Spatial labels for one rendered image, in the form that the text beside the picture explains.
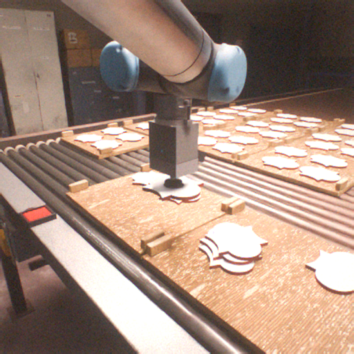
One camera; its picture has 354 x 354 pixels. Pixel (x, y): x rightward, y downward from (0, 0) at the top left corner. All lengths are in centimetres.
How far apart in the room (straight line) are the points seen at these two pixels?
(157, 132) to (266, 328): 40
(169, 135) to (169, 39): 29
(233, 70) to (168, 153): 25
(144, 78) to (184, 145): 18
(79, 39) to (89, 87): 74
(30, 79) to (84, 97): 87
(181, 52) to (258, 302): 43
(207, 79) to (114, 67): 15
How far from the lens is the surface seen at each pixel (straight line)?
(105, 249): 76
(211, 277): 63
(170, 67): 37
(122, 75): 48
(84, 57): 555
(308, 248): 76
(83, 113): 548
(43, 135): 174
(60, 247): 79
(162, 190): 65
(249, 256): 65
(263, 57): 800
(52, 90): 527
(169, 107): 59
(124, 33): 32
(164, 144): 61
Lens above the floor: 134
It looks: 22 degrees down
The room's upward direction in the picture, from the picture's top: straight up
